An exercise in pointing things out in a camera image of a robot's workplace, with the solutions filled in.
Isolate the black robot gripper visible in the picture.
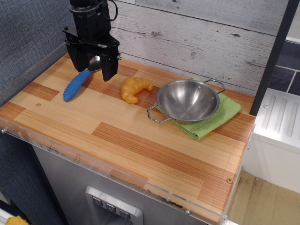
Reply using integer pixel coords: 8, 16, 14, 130
63, 0, 120, 82

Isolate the stainless steel two-handled bowl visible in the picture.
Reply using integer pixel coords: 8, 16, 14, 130
147, 79, 225, 123

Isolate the orange plastic croissant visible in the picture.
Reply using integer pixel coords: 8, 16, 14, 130
121, 77, 153, 104

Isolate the clear acrylic table edge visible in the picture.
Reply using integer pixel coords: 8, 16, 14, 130
0, 119, 229, 225

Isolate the silver toy fridge cabinet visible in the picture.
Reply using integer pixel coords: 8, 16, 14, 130
33, 147, 204, 225

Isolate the green folded cloth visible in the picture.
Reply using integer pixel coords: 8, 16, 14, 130
150, 93, 241, 140

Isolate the silver dispenser button panel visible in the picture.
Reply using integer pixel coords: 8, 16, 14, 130
85, 186, 144, 225

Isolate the yellow toy on floor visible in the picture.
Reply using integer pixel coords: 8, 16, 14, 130
5, 216, 29, 225

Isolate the white ribbed side unit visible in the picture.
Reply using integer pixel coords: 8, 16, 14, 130
242, 89, 300, 193

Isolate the blue-handled metal spoon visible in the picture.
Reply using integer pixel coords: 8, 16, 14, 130
63, 56, 101, 102

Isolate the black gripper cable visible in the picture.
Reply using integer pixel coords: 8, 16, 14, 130
103, 0, 119, 22

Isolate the dark vertical right post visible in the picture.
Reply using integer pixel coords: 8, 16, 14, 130
249, 0, 300, 116

